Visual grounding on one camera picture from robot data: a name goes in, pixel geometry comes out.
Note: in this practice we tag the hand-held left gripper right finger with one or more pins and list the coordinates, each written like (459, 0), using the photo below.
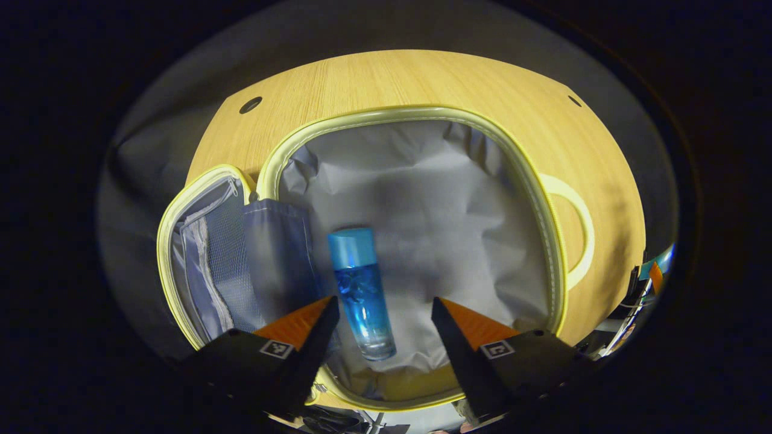
(461, 355)

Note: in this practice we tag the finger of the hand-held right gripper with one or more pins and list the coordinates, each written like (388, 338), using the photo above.
(656, 278)

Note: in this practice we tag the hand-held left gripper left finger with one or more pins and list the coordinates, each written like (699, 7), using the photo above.
(313, 355)

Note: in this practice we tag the blue cosmetic bottle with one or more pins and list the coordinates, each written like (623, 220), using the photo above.
(362, 289)

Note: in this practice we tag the pale yellow suitcase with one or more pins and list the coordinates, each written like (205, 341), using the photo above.
(434, 211)

